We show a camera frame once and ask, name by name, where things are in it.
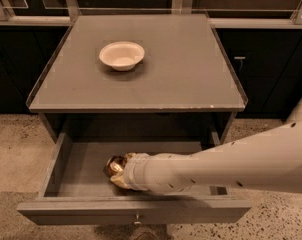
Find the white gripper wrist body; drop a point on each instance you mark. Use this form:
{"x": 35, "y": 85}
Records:
{"x": 133, "y": 171}

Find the orange soda can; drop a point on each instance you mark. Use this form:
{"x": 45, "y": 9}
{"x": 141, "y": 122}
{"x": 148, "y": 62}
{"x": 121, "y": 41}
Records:
{"x": 115, "y": 165}

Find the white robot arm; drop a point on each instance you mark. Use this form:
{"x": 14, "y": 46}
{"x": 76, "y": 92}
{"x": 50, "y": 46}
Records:
{"x": 270, "y": 160}

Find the open grey top drawer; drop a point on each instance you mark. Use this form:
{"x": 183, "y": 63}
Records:
{"x": 77, "y": 191}

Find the metal drawer knob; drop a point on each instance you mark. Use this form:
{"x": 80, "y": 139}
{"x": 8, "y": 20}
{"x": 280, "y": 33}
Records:
{"x": 137, "y": 221}

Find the grey cabinet with counter top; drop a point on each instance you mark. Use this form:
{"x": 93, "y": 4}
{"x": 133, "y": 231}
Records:
{"x": 184, "y": 69}

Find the white paper bowl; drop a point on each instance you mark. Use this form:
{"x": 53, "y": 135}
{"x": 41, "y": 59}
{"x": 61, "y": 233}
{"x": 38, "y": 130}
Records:
{"x": 122, "y": 56}

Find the dark cabinet handle right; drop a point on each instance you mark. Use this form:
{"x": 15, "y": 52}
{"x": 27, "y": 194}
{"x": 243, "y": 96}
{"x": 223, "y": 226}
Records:
{"x": 241, "y": 61}

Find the metal railing frame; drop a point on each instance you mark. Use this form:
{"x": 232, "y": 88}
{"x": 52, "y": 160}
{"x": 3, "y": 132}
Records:
{"x": 260, "y": 14}

